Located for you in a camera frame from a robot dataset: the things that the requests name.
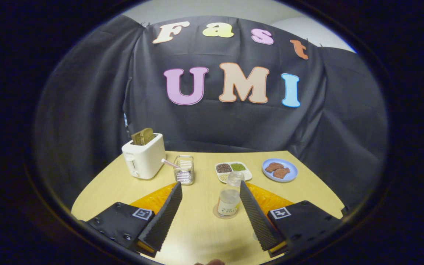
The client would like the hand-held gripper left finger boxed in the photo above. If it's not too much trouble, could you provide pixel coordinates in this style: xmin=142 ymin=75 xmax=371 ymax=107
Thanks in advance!
xmin=81 ymin=181 xmax=183 ymax=258

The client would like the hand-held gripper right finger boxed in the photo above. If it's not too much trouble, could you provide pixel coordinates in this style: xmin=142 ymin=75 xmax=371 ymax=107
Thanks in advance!
xmin=239 ymin=180 xmax=345 ymax=258

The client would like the clear juice bottle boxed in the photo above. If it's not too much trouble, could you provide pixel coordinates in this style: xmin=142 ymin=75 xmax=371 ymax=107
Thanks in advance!
xmin=218 ymin=171 xmax=245 ymax=217

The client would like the clear ribbed glass cup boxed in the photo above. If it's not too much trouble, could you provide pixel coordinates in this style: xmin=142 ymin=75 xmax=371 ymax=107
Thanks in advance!
xmin=173 ymin=155 xmax=195 ymax=185

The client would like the wooden table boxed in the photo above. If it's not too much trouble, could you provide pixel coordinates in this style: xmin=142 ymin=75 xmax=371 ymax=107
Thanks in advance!
xmin=71 ymin=150 xmax=345 ymax=265

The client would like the white divided dish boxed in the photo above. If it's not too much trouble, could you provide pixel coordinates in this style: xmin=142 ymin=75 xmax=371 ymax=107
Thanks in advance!
xmin=215 ymin=161 xmax=252 ymax=184

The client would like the blue round plate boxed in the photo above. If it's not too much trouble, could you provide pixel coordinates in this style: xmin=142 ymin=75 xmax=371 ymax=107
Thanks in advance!
xmin=262 ymin=158 xmax=298 ymax=183

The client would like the white toaster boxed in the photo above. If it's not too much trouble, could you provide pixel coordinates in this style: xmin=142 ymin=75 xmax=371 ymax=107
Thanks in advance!
xmin=121 ymin=133 xmax=166 ymax=180

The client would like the black backdrop cloth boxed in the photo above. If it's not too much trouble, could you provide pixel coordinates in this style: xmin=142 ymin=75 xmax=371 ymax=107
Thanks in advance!
xmin=33 ymin=15 xmax=388 ymax=211

